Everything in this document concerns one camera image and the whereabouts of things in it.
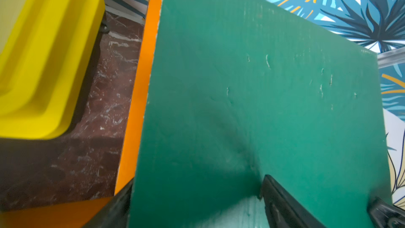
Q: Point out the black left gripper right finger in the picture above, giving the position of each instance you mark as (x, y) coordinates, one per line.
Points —
(282, 209)

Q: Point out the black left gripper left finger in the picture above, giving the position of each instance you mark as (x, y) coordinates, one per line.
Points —
(115, 213)

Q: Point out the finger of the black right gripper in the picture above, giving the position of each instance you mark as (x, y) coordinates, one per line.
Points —
(384, 215)

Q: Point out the green shoebox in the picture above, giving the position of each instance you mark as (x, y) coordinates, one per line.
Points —
(240, 89)

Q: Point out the small orange shoebox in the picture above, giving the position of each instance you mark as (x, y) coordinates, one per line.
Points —
(64, 182)

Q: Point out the yellow black plastic toolbox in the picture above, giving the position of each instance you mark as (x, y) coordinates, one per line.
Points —
(46, 46)

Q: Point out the right aluminium corner post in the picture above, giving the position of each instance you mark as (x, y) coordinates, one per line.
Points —
(392, 57)

